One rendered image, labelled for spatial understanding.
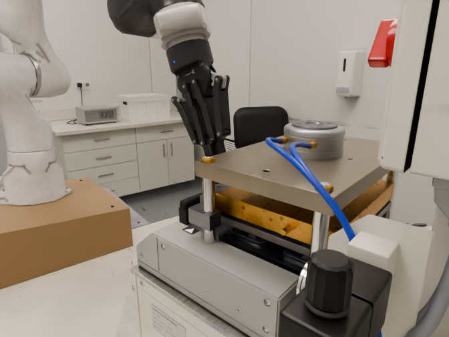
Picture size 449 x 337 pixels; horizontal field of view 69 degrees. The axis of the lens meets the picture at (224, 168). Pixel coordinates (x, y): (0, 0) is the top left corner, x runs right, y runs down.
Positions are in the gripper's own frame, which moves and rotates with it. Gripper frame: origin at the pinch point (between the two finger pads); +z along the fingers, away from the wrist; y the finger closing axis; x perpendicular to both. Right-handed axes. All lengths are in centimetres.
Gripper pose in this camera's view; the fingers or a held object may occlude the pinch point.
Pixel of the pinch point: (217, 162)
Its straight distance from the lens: 57.0
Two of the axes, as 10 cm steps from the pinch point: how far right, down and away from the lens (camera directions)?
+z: 2.5, 9.7, 0.7
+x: -6.6, 2.2, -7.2
